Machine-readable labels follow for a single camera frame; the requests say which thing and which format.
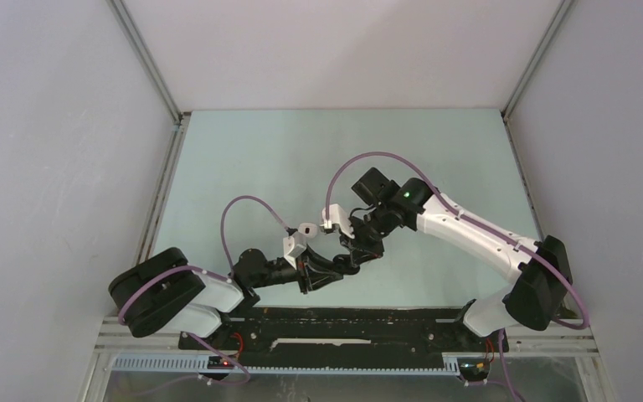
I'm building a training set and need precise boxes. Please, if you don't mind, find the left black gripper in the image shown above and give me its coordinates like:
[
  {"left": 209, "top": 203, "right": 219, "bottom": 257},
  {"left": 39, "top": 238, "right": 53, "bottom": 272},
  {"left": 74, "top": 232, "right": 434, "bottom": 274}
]
[{"left": 251, "top": 242, "right": 343, "bottom": 294}]

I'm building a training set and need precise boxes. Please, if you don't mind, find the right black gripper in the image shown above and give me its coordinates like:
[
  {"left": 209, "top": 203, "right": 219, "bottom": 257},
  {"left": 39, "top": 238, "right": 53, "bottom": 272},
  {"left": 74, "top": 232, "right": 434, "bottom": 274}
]
[{"left": 339, "top": 204, "right": 394, "bottom": 267}]

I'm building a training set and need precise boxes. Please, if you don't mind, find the black earbud charging case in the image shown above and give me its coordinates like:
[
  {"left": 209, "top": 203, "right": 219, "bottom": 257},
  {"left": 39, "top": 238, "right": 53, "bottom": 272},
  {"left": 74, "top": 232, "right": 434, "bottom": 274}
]
[{"left": 332, "top": 255, "right": 353, "bottom": 272}]

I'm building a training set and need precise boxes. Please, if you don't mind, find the white earbud charging case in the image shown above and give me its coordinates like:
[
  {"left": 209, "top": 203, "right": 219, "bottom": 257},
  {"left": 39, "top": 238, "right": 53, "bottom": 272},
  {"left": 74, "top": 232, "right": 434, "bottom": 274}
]
[{"left": 297, "top": 223, "right": 319, "bottom": 238}]

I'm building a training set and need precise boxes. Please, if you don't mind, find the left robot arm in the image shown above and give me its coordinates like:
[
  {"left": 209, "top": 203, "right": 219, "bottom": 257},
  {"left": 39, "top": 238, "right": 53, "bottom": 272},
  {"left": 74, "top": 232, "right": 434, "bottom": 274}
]
[{"left": 108, "top": 247, "right": 360, "bottom": 349}]

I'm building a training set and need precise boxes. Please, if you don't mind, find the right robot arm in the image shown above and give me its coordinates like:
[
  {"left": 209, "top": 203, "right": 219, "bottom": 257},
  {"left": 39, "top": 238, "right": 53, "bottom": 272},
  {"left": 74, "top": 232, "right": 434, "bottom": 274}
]
[{"left": 321, "top": 167, "right": 573, "bottom": 350}]

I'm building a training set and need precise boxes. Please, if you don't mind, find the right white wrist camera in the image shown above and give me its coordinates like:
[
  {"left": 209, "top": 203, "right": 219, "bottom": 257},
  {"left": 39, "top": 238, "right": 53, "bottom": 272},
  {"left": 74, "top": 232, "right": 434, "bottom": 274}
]
[{"left": 321, "top": 204, "right": 355, "bottom": 239}]

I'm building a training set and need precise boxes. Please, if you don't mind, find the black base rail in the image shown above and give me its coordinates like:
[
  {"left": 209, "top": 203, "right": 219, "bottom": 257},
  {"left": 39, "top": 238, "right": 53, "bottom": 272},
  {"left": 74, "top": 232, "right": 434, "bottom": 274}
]
[{"left": 205, "top": 307, "right": 509, "bottom": 370}]

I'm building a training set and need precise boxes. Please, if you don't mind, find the aluminium frame post left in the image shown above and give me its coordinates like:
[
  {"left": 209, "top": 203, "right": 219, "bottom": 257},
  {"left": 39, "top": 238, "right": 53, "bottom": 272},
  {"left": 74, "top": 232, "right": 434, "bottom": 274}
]
[{"left": 106, "top": 0, "right": 183, "bottom": 124}]

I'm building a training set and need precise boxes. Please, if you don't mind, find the aluminium frame post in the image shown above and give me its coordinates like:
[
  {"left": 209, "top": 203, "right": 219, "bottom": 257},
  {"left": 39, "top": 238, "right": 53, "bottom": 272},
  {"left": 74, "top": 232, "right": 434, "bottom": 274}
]
[
  {"left": 502, "top": 0, "right": 576, "bottom": 123},
  {"left": 106, "top": 0, "right": 183, "bottom": 124}
]

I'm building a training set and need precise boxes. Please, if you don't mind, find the aluminium frame post right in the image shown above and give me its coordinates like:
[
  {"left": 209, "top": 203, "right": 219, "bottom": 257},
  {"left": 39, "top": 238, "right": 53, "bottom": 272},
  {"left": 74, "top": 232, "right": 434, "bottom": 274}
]
[{"left": 502, "top": 0, "right": 576, "bottom": 123}]

